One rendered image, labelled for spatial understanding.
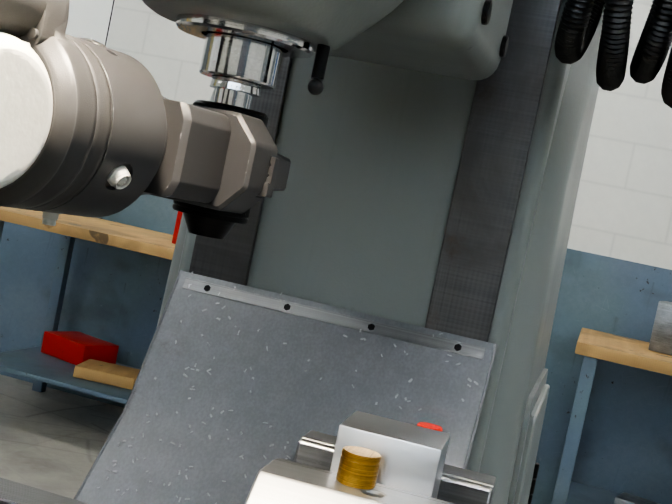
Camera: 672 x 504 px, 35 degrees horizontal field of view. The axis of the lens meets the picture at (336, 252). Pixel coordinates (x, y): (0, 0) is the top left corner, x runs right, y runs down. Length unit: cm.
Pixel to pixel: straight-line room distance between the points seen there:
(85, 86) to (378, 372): 55
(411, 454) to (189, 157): 21
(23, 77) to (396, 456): 30
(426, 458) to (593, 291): 421
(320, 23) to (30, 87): 21
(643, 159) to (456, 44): 410
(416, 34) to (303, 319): 36
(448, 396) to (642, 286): 386
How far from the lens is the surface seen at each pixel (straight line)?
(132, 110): 53
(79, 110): 50
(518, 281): 100
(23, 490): 86
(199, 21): 64
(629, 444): 488
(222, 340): 103
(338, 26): 63
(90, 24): 553
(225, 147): 59
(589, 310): 482
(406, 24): 75
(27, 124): 46
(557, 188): 103
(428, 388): 98
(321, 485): 59
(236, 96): 66
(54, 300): 534
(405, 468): 62
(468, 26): 75
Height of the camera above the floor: 122
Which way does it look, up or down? 3 degrees down
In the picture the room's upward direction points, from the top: 12 degrees clockwise
